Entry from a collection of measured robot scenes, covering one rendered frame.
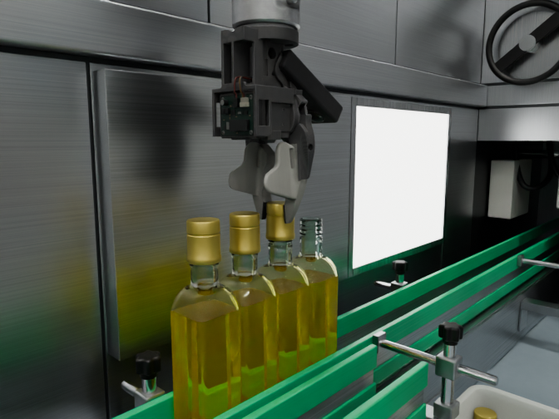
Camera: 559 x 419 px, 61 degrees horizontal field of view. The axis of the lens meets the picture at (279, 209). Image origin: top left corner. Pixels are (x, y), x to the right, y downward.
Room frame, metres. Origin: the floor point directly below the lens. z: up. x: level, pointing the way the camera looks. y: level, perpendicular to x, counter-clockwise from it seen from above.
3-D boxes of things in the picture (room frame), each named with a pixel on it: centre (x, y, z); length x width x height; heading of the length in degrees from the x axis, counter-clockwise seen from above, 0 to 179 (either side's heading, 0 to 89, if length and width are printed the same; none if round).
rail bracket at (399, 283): (0.90, -0.22, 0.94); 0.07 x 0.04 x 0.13; 47
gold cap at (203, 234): (0.48, 0.08, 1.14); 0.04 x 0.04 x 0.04
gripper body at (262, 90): (0.54, 0.02, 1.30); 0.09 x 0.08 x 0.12; 137
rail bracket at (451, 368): (0.59, -0.20, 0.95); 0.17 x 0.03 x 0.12; 47
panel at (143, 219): (0.87, -0.11, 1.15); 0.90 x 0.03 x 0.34; 137
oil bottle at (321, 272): (0.60, -0.04, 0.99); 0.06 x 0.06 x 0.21; 46
